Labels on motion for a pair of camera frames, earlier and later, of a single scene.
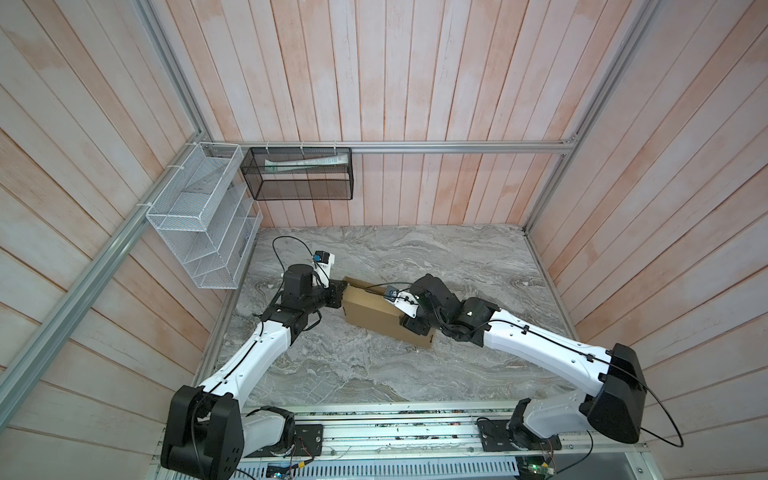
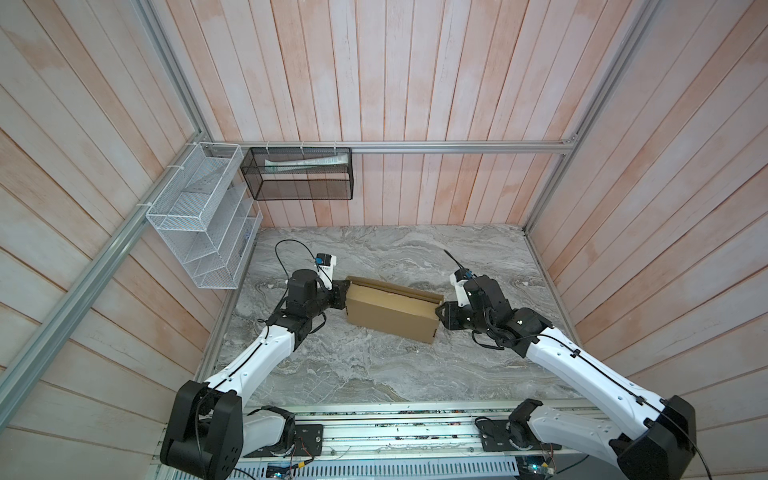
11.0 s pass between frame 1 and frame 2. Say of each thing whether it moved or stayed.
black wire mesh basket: stayed
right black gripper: moved
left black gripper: stayed
